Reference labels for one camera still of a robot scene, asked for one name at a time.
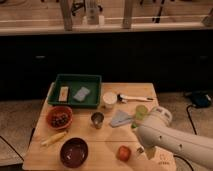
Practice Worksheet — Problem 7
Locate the blue sponge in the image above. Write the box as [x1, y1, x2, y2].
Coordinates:
[73, 87, 90, 102]

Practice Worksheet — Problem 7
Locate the orange bowl with grapes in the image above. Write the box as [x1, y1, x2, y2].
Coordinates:
[46, 106, 73, 130]

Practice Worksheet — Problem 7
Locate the white paper cup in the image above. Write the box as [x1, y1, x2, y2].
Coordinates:
[102, 92, 117, 109]

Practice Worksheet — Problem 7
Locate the yellow corn cob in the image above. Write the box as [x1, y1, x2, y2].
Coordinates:
[41, 131, 67, 147]

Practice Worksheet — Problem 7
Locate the beige wooden block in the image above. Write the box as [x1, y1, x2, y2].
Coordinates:
[58, 86, 69, 102]

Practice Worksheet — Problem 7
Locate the small metal cup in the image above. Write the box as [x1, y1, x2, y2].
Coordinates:
[91, 112, 104, 129]

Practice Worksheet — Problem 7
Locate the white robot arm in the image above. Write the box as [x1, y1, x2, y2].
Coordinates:
[134, 106, 213, 169]

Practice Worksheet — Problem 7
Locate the silver fork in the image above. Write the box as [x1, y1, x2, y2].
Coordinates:
[137, 147, 144, 154]

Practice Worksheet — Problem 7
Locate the black power cable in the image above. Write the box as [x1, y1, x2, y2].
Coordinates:
[173, 103, 200, 171]

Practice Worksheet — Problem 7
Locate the green chili pepper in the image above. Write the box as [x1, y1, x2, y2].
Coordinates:
[131, 123, 138, 129]

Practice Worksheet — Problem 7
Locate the green plastic cup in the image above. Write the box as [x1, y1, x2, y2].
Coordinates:
[135, 105, 148, 120]

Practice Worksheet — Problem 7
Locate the dark purple bowl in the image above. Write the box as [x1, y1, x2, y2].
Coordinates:
[60, 137, 88, 168]

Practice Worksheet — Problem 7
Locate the blue folded cloth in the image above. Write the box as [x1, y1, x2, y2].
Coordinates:
[109, 110, 133, 127]

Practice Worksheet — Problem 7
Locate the red apple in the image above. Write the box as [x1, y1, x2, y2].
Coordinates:
[117, 146, 131, 162]

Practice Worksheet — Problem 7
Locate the green plastic tray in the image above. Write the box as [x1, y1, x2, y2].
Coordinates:
[48, 74, 102, 108]

